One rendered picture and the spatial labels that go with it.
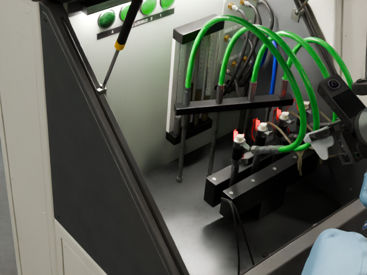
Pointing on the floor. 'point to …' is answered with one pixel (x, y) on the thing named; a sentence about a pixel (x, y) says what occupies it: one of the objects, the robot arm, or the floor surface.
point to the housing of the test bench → (26, 138)
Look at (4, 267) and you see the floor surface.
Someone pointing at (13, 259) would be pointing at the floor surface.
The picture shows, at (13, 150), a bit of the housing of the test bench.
